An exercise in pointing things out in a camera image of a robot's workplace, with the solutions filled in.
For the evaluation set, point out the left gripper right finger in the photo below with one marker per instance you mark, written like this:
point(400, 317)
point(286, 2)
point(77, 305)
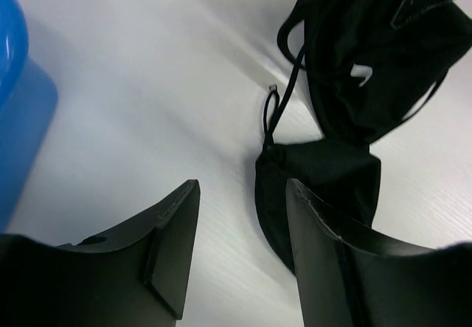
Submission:
point(351, 275)

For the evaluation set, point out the black bra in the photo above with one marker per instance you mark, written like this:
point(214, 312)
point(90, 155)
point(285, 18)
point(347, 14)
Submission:
point(371, 65)

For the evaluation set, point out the blue plastic bin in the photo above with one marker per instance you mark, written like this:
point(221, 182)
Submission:
point(28, 101)

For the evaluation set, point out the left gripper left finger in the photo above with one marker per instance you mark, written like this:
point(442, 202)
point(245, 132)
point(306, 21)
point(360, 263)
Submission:
point(133, 274)

